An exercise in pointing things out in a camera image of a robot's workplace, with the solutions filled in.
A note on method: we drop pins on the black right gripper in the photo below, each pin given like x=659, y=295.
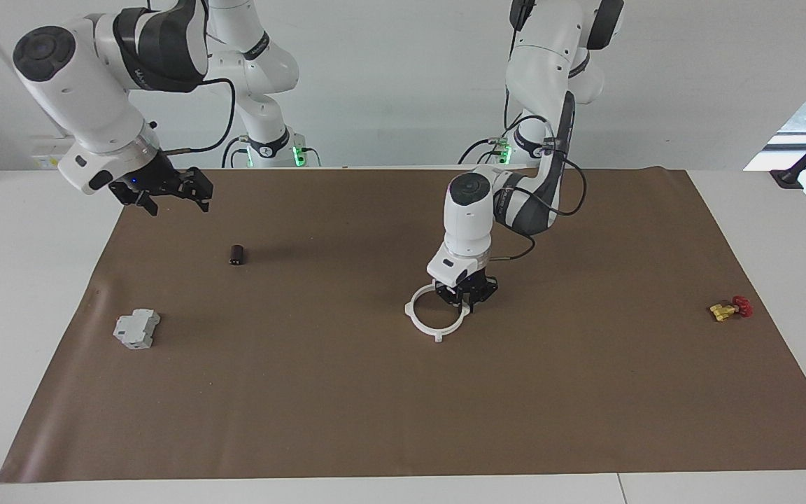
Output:
x=161, y=180

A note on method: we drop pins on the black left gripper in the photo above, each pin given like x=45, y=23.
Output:
x=476, y=288

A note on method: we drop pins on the white half pipe clamp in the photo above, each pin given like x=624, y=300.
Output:
x=411, y=315
x=457, y=318

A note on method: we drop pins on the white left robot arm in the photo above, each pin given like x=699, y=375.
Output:
x=469, y=224

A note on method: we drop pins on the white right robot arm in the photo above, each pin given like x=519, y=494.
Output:
x=74, y=91

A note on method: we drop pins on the small black cylinder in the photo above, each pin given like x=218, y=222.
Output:
x=237, y=255

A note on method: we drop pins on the brown paper table mat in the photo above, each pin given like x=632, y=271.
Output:
x=410, y=406

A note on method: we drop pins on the white circuit breaker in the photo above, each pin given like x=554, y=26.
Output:
x=136, y=330

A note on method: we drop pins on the white wall socket box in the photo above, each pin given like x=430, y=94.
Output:
x=43, y=162

